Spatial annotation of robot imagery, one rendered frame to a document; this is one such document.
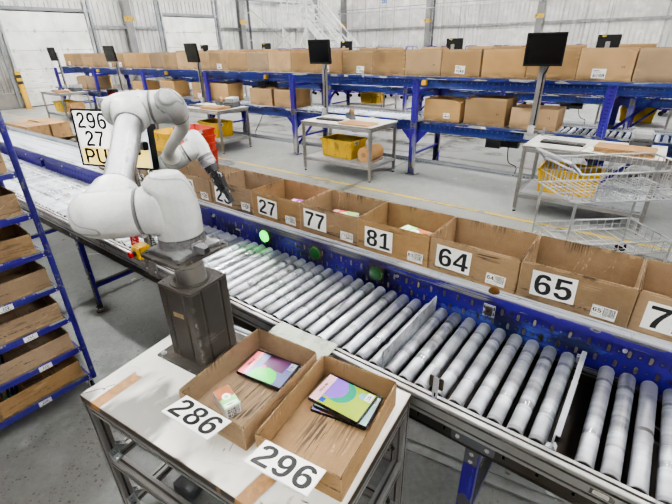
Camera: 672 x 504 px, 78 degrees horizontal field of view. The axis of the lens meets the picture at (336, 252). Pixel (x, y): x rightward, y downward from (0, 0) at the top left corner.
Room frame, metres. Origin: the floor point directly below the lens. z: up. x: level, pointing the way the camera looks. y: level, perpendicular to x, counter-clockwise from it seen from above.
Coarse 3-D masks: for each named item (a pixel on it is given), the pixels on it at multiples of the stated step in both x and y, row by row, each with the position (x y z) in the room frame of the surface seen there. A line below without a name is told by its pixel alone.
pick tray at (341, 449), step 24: (336, 360) 1.12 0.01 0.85; (312, 384) 1.08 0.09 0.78; (360, 384) 1.07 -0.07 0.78; (384, 384) 1.03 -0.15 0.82; (288, 408) 0.96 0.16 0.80; (384, 408) 0.92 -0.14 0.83; (264, 432) 0.85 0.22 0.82; (288, 432) 0.90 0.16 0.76; (312, 432) 0.89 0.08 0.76; (336, 432) 0.89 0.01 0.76; (360, 432) 0.89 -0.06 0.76; (312, 456) 0.81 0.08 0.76; (336, 456) 0.81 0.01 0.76; (360, 456) 0.77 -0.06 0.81; (336, 480) 0.69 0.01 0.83
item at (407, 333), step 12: (432, 300) 1.54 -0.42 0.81; (420, 312) 1.45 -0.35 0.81; (432, 312) 1.55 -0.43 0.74; (408, 324) 1.37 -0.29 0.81; (420, 324) 1.45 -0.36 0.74; (396, 336) 1.29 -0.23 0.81; (408, 336) 1.37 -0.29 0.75; (384, 348) 1.22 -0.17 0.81; (396, 348) 1.29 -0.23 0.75; (384, 360) 1.22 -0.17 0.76
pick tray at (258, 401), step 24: (264, 336) 1.29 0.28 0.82; (216, 360) 1.13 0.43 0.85; (240, 360) 1.22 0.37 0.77; (312, 360) 1.14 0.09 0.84; (192, 384) 1.04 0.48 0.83; (216, 384) 1.11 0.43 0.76; (240, 384) 1.11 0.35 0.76; (288, 384) 1.02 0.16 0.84; (216, 408) 1.00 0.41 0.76; (264, 408) 0.92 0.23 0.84; (240, 432) 0.85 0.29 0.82
